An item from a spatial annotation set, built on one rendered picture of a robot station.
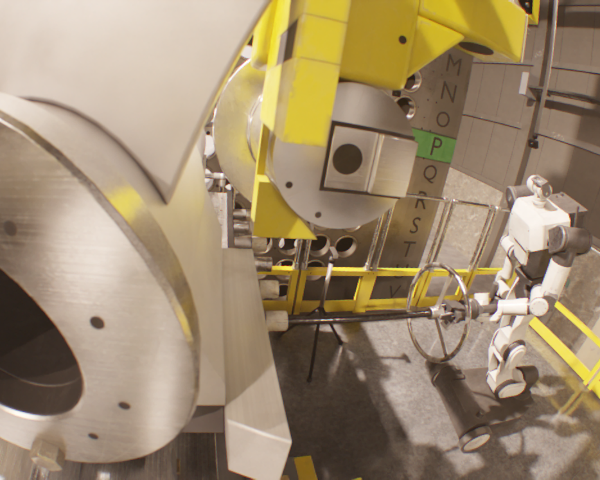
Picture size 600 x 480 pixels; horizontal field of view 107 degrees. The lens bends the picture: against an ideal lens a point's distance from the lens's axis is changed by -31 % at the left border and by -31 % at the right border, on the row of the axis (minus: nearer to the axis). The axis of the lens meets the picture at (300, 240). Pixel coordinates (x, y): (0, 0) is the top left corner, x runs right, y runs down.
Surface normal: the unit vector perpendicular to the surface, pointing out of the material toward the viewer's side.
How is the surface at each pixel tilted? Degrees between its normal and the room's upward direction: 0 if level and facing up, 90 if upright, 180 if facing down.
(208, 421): 90
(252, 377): 0
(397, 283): 90
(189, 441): 0
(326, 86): 90
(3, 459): 0
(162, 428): 90
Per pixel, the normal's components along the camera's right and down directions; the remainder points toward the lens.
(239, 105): 0.21, 0.45
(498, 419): 0.15, -0.89
